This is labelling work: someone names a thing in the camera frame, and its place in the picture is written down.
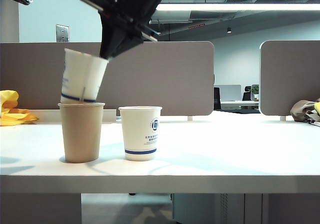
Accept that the metal wall switch plate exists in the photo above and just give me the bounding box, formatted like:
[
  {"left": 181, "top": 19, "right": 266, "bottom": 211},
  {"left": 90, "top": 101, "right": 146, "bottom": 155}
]
[{"left": 55, "top": 23, "right": 70, "bottom": 43}]

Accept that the grey under-desk cabinet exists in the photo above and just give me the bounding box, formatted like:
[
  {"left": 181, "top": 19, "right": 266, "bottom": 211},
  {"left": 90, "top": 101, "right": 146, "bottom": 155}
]
[{"left": 172, "top": 193, "right": 263, "bottom": 224}]

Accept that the dark tall chair back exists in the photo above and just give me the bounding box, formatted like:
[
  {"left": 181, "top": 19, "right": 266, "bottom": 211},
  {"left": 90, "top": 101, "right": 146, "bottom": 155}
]
[{"left": 213, "top": 87, "right": 222, "bottom": 111}]

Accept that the black desk mat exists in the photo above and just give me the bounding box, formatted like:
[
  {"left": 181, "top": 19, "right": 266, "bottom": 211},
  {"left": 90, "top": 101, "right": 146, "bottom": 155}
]
[{"left": 219, "top": 108, "right": 261, "bottom": 115}]

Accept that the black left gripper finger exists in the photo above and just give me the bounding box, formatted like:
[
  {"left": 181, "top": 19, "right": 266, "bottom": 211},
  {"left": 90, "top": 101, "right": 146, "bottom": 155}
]
[
  {"left": 111, "top": 34, "right": 145, "bottom": 59},
  {"left": 99, "top": 17, "right": 126, "bottom": 60}
]

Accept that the long ceiling light strip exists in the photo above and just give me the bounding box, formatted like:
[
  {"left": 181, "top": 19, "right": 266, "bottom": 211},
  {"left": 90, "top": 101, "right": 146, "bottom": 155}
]
[{"left": 154, "top": 3, "right": 320, "bottom": 12}]

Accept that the black office chair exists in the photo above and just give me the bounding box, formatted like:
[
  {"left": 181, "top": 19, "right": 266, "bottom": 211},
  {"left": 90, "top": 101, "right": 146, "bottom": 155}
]
[{"left": 242, "top": 85, "right": 252, "bottom": 102}]

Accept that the grey desk side panel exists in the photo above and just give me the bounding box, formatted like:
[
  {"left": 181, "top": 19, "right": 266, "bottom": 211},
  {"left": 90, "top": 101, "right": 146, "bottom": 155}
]
[
  {"left": 267, "top": 193, "right": 320, "bottom": 224},
  {"left": 0, "top": 193, "right": 82, "bottom": 224}
]

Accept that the yellow cloth bag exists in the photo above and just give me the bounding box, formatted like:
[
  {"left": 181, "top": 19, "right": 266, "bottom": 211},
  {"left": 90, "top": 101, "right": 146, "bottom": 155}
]
[{"left": 0, "top": 89, "right": 40, "bottom": 127}]

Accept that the green potted plant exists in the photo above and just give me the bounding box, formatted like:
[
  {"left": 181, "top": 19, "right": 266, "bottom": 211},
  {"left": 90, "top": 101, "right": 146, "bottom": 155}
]
[{"left": 250, "top": 84, "right": 260, "bottom": 102}]

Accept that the crumpled brown bag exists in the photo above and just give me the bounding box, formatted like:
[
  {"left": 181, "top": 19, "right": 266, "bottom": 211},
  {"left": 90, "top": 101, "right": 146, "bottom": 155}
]
[{"left": 289, "top": 99, "right": 320, "bottom": 124}]

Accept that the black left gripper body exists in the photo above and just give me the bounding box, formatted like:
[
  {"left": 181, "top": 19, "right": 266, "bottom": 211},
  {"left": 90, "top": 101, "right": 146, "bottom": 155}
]
[{"left": 79, "top": 0, "right": 159, "bottom": 42}]

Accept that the white background monitor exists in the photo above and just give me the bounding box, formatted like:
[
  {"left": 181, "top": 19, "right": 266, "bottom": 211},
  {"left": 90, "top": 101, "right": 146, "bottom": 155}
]
[{"left": 219, "top": 84, "right": 242, "bottom": 102}]

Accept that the brown paper cup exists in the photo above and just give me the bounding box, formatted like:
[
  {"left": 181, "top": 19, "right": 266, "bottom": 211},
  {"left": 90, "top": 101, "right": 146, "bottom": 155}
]
[{"left": 57, "top": 102, "right": 106, "bottom": 164}]

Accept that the wide brown desk divider panel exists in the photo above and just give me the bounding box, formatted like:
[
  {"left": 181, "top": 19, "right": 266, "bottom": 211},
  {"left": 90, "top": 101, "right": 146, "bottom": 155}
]
[{"left": 0, "top": 41, "right": 215, "bottom": 117}]

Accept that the white paper cup blue print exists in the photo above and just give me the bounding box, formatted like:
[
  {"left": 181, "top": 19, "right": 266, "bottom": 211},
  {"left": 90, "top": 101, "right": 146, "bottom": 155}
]
[
  {"left": 59, "top": 47, "right": 110, "bottom": 104},
  {"left": 118, "top": 105, "right": 163, "bottom": 162}
]

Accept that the narrow brown desk divider panel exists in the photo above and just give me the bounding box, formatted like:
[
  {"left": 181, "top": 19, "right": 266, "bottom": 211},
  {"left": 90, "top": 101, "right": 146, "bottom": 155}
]
[{"left": 259, "top": 40, "right": 320, "bottom": 117}]

